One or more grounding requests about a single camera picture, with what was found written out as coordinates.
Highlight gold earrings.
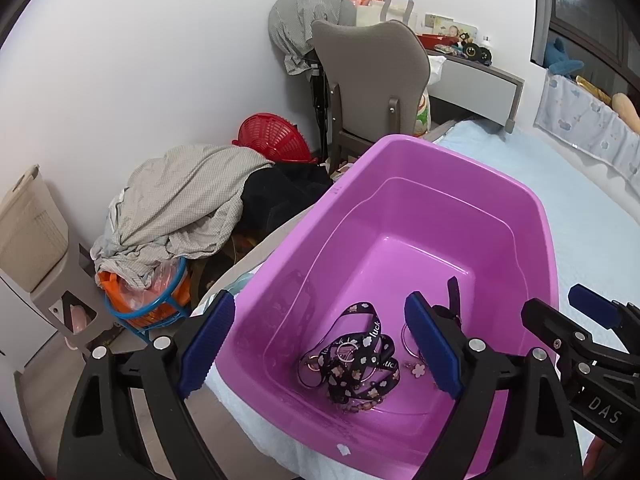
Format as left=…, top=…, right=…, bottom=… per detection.
left=408, top=362, right=427, bottom=378

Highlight black wrist watch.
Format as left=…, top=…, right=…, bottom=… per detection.
left=433, top=276, right=461, bottom=327

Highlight large silver bangle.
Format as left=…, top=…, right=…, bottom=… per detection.
left=400, top=324, right=423, bottom=361

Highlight black floral lanyard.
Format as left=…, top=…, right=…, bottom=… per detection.
left=298, top=301, right=402, bottom=413

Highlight light blue bed cover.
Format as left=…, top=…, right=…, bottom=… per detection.
left=204, top=122, right=639, bottom=477

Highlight beige laundry hamper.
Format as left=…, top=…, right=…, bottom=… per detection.
left=1, top=165, right=115, bottom=356

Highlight pale blue patterned blanket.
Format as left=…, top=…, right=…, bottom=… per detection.
left=534, top=73, right=639, bottom=193

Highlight purple plastic bin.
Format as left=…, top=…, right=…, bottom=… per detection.
left=207, top=136, right=559, bottom=479

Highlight large teddy bear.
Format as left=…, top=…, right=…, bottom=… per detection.
left=611, top=92, right=640, bottom=134

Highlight grey clothes pile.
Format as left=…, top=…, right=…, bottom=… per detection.
left=90, top=144, right=272, bottom=289

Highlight grey white desk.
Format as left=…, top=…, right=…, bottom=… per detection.
left=427, top=54, right=524, bottom=133

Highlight blue plush toy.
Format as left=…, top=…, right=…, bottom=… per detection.
left=542, top=37, right=584, bottom=77

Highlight black clothing pile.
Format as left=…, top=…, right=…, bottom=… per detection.
left=236, top=162, right=333, bottom=238

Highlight toy truck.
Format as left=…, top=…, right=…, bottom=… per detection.
left=460, top=40, right=492, bottom=66

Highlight grey chair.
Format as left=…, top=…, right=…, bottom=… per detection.
left=312, top=20, right=431, bottom=166

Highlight red plastic basket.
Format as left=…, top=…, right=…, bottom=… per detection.
left=232, top=113, right=317, bottom=164

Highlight white tote bag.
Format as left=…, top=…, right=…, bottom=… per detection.
left=354, top=0, right=418, bottom=30

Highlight grey cloth on chair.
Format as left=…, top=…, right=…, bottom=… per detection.
left=268, top=0, right=357, bottom=76

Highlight blue wire stand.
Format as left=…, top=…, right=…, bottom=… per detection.
left=102, top=257, right=194, bottom=344

